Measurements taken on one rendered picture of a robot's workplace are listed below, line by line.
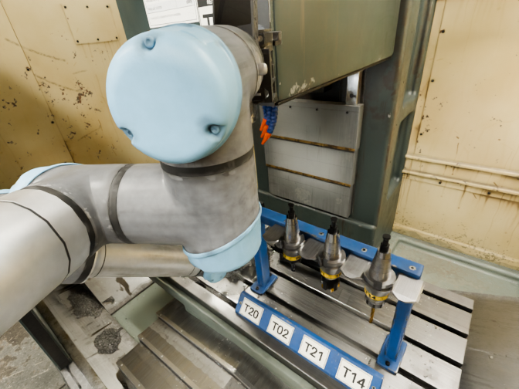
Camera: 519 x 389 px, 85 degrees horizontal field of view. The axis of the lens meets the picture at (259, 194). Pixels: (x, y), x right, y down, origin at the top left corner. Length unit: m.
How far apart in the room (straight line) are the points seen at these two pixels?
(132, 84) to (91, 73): 1.59
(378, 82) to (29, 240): 1.09
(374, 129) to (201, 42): 1.06
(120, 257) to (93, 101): 1.26
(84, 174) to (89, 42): 1.51
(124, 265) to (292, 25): 0.52
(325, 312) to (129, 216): 0.82
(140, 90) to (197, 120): 0.03
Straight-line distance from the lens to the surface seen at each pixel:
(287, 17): 0.54
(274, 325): 0.92
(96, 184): 0.27
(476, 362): 1.21
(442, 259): 1.77
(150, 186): 0.24
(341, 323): 0.98
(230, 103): 0.17
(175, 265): 0.68
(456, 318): 1.09
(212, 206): 0.21
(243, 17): 0.35
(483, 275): 1.78
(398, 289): 0.67
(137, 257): 0.62
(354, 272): 0.68
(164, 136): 0.18
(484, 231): 1.72
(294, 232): 0.71
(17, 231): 0.23
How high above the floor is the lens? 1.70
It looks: 31 degrees down
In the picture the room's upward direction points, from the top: 6 degrees counter-clockwise
